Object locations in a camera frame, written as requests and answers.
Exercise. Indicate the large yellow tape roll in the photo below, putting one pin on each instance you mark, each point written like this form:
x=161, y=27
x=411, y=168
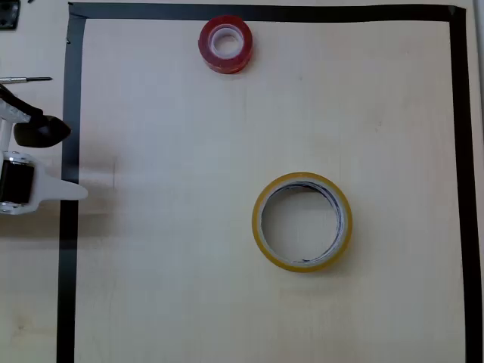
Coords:
x=261, y=242

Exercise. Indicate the thin metal screwdriver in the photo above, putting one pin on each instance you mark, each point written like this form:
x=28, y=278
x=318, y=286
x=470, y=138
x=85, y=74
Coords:
x=22, y=79

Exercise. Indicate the small red tape roll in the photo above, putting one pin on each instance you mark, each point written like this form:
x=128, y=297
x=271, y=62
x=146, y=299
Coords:
x=206, y=45

